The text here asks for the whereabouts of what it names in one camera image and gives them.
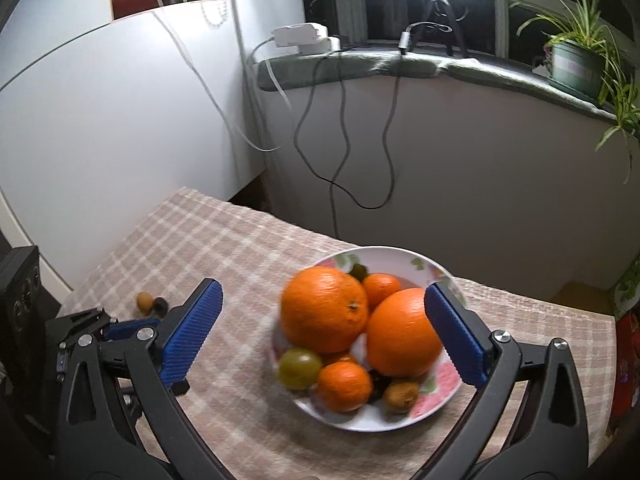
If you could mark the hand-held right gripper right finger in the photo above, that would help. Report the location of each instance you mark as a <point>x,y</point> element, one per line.
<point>455,332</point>

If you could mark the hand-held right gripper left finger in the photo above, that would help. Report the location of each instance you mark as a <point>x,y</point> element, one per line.
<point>192,332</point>

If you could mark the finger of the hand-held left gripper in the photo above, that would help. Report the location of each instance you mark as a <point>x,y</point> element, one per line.
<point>179,388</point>
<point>125,330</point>

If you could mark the large oval orange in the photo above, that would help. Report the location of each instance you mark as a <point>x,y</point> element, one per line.
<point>405,335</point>

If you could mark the small mandarin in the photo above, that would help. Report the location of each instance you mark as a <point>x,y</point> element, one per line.
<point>382,289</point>
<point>345,385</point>

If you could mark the round orange with stem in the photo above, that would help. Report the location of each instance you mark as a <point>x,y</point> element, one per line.
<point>320,310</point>

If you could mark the white floral plate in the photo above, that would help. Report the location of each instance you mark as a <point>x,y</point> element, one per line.
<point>350,420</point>

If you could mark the small brown fruit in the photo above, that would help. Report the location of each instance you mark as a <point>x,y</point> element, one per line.
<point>145,301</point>

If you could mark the small dark fruit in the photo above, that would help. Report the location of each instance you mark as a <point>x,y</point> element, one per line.
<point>160,306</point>

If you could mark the brown kiwi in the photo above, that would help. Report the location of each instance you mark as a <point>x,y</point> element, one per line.
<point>400,396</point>

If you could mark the beige checked tablecloth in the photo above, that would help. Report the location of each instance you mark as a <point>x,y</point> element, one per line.
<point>225,240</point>

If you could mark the green round fruit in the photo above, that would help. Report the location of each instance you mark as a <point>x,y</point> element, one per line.
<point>299,367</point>

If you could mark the dark green fruit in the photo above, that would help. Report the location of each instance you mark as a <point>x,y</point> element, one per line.
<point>358,271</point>

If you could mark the red bag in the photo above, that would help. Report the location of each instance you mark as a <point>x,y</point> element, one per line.
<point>627,370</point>

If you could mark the green printed box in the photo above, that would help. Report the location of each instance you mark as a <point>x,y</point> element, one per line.
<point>629,290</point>

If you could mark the white cabinet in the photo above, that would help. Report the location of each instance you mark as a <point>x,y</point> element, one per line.
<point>125,110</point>

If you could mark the grey windowsill cover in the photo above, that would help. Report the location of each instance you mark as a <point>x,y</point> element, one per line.
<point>350,67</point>

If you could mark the potted spider plant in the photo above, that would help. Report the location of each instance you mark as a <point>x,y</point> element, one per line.
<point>575,67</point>

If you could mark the white power strip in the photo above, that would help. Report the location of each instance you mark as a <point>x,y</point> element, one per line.
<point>327,45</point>

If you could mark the white power adapter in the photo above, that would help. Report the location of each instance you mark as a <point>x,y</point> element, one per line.
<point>297,35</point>

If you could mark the black tripod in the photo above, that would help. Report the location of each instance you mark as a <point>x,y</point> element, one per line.
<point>440,0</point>

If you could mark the window frame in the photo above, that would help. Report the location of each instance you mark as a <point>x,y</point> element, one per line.
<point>500,20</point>

